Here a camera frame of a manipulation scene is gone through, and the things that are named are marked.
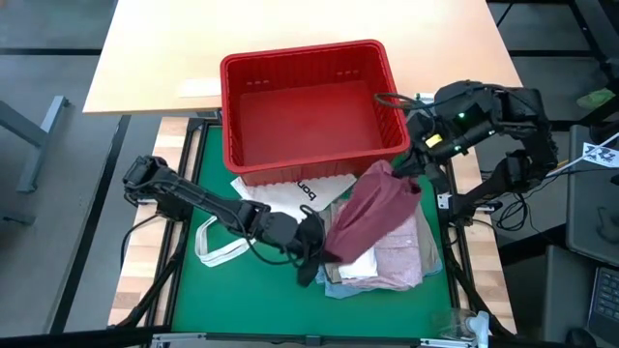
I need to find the maroon garment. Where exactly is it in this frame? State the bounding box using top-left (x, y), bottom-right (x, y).
top-left (322, 159), bottom-right (423, 265)

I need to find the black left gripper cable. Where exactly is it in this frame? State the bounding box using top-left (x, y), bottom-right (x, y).
top-left (246, 205), bottom-right (326, 267)

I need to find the grey beige garment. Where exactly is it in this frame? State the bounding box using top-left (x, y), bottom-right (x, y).
top-left (318, 197), bottom-right (444, 285)

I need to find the silver aluminium bar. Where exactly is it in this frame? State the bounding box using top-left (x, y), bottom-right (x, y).
top-left (149, 332), bottom-right (478, 348)

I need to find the white printed tote bag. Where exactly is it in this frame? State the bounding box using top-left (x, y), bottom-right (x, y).
top-left (194, 173), bottom-right (358, 268)

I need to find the white paper label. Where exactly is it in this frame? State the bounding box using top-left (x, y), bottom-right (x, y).
top-left (176, 77), bottom-right (225, 98)

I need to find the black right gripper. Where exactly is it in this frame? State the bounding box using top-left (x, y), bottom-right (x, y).
top-left (394, 94), bottom-right (497, 194)

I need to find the light wooden desk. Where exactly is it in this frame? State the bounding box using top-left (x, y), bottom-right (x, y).
top-left (82, 0), bottom-right (528, 116)

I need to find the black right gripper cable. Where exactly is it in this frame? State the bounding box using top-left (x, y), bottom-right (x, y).
top-left (374, 91), bottom-right (427, 115)

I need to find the black metal table frame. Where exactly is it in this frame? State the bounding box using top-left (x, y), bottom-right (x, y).
top-left (108, 115), bottom-right (516, 339)

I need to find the person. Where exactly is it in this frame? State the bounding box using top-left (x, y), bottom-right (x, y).
top-left (602, 55), bottom-right (619, 93)

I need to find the green shoe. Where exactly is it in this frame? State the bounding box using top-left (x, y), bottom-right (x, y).
top-left (575, 87), bottom-right (618, 110)

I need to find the grey metal desk leg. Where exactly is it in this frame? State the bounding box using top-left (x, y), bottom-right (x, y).
top-left (0, 95), bottom-right (70, 195)

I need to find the black keyboard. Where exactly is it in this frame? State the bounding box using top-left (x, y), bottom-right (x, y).
top-left (586, 266), bottom-right (619, 339)

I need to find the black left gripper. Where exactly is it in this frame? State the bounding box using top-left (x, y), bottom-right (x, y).
top-left (289, 207), bottom-right (328, 287)

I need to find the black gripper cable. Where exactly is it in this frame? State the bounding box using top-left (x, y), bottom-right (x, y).
top-left (246, 205), bottom-right (326, 267)
top-left (374, 91), bottom-right (427, 115)

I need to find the red plastic laundry basket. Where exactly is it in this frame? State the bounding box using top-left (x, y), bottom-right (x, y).
top-left (220, 39), bottom-right (412, 188)

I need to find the light blue towel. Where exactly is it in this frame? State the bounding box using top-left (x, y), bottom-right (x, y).
top-left (314, 250), bottom-right (444, 300)

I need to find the small white cloth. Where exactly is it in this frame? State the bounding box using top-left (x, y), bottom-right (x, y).
top-left (338, 245), bottom-right (379, 280)

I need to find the clear plastic spray bottle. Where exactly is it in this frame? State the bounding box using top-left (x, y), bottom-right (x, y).
top-left (439, 311), bottom-right (492, 345)

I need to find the green table mat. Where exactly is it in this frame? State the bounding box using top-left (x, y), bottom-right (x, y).
top-left (171, 125), bottom-right (454, 339)

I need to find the pale pink garment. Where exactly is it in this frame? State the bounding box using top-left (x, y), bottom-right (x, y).
top-left (355, 212), bottom-right (423, 292)

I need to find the black metal desk frame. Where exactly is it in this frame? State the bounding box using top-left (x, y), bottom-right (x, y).
top-left (486, 0), bottom-right (619, 132)

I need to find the grey plastic cabinet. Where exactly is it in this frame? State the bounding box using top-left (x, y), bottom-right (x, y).
top-left (565, 124), bottom-right (619, 268)

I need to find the white printed tag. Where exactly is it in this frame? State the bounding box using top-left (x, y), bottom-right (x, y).
top-left (581, 141), bottom-right (619, 169)

